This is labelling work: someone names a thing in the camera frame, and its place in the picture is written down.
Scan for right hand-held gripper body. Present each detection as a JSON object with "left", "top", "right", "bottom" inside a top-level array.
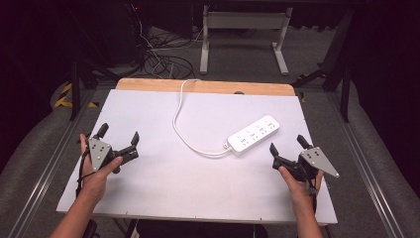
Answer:
[{"left": 271, "top": 146, "right": 341, "bottom": 182}]

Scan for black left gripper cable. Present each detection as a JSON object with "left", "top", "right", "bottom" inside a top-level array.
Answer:
[{"left": 74, "top": 148, "right": 97, "bottom": 199}]

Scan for white metal desk frame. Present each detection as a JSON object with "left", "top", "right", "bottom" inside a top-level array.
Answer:
[{"left": 199, "top": 4, "right": 294, "bottom": 76}]

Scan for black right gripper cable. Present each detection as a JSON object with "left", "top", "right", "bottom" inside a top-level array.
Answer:
[{"left": 306, "top": 178, "right": 321, "bottom": 216}]

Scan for white power strip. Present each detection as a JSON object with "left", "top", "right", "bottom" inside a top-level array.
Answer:
[{"left": 225, "top": 114, "right": 281, "bottom": 158}]

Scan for yellow black hazard tape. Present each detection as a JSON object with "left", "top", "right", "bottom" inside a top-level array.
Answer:
[{"left": 53, "top": 82, "right": 100, "bottom": 109}]

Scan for person's right hand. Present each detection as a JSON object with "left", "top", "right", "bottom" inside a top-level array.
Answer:
[{"left": 277, "top": 166, "right": 326, "bottom": 208}]

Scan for black floor cables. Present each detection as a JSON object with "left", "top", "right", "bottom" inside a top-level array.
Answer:
[{"left": 140, "top": 28, "right": 212, "bottom": 80}]

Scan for person's dark clothing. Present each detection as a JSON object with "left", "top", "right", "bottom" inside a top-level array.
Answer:
[{"left": 134, "top": 219, "right": 270, "bottom": 238}]

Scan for white power strip cable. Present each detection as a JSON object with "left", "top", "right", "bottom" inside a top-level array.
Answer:
[{"left": 171, "top": 78, "right": 233, "bottom": 159}]

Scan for black metal stand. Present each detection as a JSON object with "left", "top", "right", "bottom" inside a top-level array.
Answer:
[
  {"left": 67, "top": 49, "right": 122, "bottom": 122},
  {"left": 291, "top": 9, "right": 356, "bottom": 124}
]

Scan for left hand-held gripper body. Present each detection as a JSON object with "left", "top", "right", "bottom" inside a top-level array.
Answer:
[{"left": 87, "top": 136, "right": 140, "bottom": 175}]

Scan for aluminium floor rail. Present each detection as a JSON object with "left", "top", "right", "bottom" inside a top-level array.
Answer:
[
  {"left": 6, "top": 88, "right": 97, "bottom": 238},
  {"left": 325, "top": 90, "right": 405, "bottom": 238}
]

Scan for white board sheet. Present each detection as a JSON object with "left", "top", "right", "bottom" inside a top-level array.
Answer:
[{"left": 55, "top": 88, "right": 339, "bottom": 226}]

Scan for person's left hand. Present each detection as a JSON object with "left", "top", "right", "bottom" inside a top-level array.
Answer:
[{"left": 78, "top": 133, "right": 124, "bottom": 201}]

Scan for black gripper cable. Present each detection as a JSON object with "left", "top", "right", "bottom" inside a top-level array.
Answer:
[
  {"left": 306, "top": 178, "right": 321, "bottom": 216},
  {"left": 74, "top": 148, "right": 97, "bottom": 199}
]

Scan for black equipment box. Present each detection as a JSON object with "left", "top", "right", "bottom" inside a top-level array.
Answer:
[{"left": 98, "top": 0, "right": 152, "bottom": 67}]

